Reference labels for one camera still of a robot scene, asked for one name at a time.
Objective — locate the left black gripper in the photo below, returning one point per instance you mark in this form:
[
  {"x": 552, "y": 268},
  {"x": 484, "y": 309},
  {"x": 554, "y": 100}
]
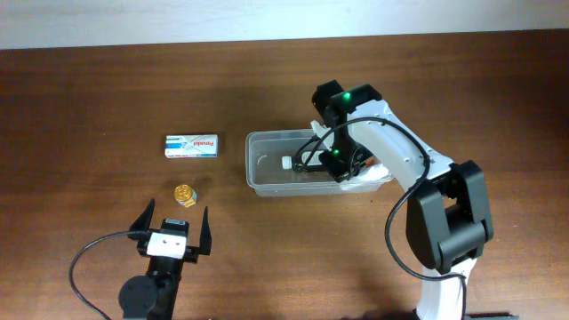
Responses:
[{"x": 192, "y": 252}]

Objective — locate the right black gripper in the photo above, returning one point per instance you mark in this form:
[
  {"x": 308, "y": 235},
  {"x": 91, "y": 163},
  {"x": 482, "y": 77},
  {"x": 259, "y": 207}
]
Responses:
[{"x": 324, "y": 161}]

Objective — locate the clear white sanitizer bottle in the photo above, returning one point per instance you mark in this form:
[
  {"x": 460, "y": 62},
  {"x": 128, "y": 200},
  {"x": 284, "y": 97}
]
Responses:
[{"x": 368, "y": 180}]

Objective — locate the dark syrup bottle white cap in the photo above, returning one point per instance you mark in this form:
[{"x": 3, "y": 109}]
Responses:
[{"x": 304, "y": 162}]

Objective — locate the orange tube white cap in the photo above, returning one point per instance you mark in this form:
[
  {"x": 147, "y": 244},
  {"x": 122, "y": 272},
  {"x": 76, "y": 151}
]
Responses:
[{"x": 369, "y": 162}]

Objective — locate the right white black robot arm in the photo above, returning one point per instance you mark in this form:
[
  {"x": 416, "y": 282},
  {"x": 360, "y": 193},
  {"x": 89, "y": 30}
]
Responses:
[{"x": 439, "y": 227}]

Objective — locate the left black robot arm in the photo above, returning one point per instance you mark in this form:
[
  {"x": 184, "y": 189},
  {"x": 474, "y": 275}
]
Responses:
[{"x": 153, "y": 295}]

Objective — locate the clear plastic container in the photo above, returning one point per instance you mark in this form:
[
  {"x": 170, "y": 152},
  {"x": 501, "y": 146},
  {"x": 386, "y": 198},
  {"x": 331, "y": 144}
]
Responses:
[{"x": 264, "y": 172}]

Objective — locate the small gold-lidded jar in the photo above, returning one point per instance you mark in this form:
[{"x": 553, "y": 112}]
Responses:
[{"x": 185, "y": 195}]

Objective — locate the white Panadol medicine box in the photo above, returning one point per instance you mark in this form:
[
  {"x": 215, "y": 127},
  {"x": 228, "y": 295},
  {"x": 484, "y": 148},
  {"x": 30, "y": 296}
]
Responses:
[{"x": 191, "y": 146}]

